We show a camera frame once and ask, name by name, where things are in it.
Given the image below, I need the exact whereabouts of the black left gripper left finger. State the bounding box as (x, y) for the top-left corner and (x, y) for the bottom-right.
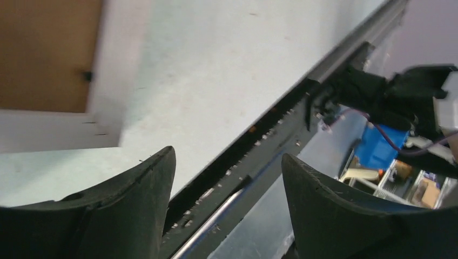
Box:
(1, 146), (176, 258)

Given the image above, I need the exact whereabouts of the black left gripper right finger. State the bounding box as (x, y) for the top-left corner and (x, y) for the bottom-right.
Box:
(281, 154), (457, 259)

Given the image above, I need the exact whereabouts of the white picture frame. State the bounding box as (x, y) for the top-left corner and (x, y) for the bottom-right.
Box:
(1, 1), (151, 154)

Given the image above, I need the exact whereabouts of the brown backing board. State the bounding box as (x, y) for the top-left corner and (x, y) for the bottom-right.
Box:
(1, 0), (104, 113)

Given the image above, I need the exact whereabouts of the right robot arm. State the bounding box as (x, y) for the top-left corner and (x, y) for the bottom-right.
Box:
(306, 64), (457, 138)

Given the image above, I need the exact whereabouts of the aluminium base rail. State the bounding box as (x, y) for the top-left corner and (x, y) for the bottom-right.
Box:
(171, 0), (410, 259)

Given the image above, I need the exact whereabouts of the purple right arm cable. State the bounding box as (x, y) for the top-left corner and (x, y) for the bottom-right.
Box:
(329, 107), (458, 157)

